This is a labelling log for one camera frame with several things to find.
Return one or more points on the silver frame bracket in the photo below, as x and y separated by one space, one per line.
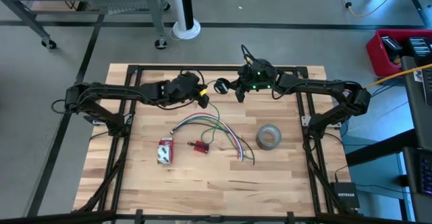
128 118
305 121

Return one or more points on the white pole with black stripe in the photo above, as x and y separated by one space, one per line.
177 1

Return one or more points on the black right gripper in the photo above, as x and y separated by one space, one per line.
260 77

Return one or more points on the red dispenser with white tape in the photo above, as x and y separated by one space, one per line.
167 149

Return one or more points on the red ribbed block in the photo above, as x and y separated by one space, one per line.
202 143

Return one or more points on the black Netgear network switch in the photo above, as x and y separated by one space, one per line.
346 195

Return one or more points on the black handheld device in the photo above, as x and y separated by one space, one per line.
420 47
391 44

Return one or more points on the grey duct tape roll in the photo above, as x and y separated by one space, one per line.
260 140

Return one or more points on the backlit keyboard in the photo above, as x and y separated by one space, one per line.
426 173

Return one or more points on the dark grey desk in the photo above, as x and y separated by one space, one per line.
415 116

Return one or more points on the red plastic bin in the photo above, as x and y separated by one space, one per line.
378 55

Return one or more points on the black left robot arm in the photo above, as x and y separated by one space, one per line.
118 91

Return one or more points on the black aluminium table frame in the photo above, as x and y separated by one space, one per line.
152 68

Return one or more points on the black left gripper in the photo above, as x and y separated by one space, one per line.
182 89

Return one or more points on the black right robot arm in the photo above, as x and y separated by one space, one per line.
320 85

